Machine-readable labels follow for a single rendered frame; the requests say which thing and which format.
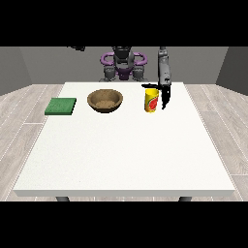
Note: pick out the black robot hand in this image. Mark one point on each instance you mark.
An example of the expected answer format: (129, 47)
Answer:
(78, 48)
(166, 95)

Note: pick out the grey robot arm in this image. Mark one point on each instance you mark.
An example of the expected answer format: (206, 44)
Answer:
(163, 69)

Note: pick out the yellow cup with melon print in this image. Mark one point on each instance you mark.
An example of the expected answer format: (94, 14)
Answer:
(151, 100)

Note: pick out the brown wooden bowl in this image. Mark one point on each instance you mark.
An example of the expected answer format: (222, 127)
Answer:
(105, 100)

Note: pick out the green square pad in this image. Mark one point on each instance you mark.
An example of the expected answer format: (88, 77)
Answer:
(60, 106)

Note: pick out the grey robot trunk purple rings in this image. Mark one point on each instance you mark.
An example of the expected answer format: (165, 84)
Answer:
(122, 66)

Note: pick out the dark table leg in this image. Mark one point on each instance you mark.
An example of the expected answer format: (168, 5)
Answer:
(62, 199)
(185, 199)

